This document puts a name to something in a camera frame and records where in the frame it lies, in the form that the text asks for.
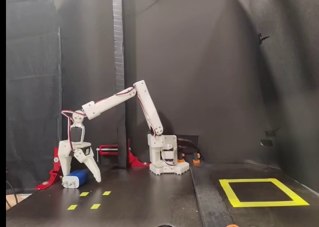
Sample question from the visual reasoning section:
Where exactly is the black backdrop cloth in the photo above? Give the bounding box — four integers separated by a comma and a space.
59, 0, 319, 172

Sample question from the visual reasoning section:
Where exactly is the red angled bracket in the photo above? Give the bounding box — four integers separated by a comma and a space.
34, 147, 62, 191

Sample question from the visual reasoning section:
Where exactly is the long black flat bar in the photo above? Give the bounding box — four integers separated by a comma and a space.
189, 162, 234, 227

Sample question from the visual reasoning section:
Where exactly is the wrist servo wire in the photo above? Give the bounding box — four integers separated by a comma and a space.
96, 87, 137, 103

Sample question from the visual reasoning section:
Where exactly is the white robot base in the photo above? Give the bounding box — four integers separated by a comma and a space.
148, 134, 190, 176

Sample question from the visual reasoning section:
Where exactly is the black post with grey tape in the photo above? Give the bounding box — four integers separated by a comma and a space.
111, 0, 128, 169

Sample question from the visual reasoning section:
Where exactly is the blue white charger block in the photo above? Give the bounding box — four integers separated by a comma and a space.
61, 170, 90, 189

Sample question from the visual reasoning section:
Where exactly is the yellow tape square outline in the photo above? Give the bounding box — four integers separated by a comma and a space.
218, 178, 310, 208

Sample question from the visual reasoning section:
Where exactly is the gripper servo wire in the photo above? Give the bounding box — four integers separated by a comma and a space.
61, 109, 75, 154

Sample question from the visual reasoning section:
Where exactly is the upper arm servo wire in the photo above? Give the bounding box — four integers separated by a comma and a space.
146, 104, 161, 138

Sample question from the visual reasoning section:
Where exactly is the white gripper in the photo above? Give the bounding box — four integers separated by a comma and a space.
58, 140, 102, 184

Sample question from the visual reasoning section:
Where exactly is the thin black cable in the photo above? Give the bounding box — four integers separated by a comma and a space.
6, 179, 19, 210

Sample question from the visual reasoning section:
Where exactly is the black fabric side panel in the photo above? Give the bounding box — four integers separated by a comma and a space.
6, 0, 62, 195

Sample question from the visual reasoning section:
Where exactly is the red triangular bracket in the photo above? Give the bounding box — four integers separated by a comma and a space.
127, 138, 151, 168

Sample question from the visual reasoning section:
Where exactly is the red screw clamp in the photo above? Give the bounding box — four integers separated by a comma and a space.
96, 144, 119, 167

